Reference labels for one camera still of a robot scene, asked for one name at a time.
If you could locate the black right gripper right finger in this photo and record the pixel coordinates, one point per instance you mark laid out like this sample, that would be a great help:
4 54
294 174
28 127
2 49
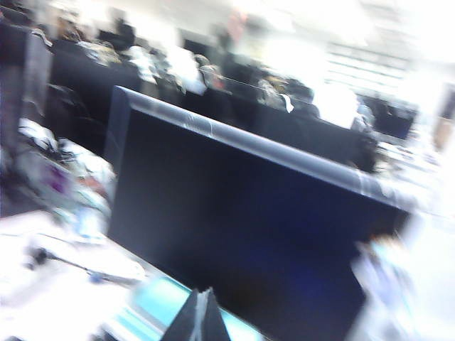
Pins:
215 319

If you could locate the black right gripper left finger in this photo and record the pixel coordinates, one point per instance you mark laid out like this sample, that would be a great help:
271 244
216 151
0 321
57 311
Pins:
185 319

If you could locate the teal book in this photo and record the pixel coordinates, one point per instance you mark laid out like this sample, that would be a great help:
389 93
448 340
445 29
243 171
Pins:
160 302

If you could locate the white adapter with blue plug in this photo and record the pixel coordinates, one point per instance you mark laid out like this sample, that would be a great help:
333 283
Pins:
95 277

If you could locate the large black computer monitor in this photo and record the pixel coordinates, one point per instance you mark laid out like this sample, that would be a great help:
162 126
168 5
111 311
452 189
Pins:
249 220

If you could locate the smaller black computer monitor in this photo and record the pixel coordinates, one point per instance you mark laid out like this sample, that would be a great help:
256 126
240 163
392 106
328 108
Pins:
21 78

